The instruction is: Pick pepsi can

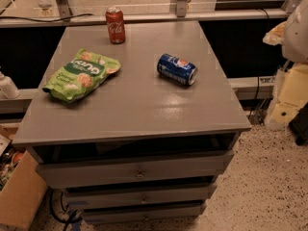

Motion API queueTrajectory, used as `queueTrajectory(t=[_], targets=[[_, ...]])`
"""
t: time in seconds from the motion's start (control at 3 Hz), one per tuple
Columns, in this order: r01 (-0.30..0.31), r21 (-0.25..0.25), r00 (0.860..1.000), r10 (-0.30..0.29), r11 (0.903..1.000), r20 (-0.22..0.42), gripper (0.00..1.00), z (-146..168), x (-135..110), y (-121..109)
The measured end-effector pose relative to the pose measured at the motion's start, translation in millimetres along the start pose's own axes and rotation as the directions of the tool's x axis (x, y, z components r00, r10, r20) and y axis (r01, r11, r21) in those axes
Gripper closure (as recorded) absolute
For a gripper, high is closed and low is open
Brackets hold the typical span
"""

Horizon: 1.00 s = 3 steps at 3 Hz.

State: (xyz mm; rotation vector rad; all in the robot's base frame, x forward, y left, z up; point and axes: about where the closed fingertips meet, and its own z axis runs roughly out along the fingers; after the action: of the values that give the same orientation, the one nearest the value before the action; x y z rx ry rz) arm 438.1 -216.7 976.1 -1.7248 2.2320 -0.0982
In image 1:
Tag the red coca-cola can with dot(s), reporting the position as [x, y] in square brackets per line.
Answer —
[115, 25]

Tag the bottom grey drawer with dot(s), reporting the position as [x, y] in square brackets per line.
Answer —
[175, 210]

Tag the blue pepsi can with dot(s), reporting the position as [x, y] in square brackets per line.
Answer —
[177, 69]

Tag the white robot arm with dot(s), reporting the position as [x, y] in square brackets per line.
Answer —
[295, 38]

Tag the middle grey drawer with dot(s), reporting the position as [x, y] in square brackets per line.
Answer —
[140, 196]

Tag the cardboard box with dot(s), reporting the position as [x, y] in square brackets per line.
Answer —
[22, 195]

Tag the grey drawer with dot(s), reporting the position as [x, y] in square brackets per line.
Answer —
[140, 196]
[175, 210]
[133, 170]

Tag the grey drawer cabinet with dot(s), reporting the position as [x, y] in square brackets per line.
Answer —
[139, 112]

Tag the top grey drawer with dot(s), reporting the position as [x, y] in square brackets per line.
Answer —
[133, 170]

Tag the grey metal rail frame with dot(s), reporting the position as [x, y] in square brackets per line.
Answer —
[30, 13]

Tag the green snack bag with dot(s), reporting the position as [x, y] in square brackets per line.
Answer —
[84, 74]

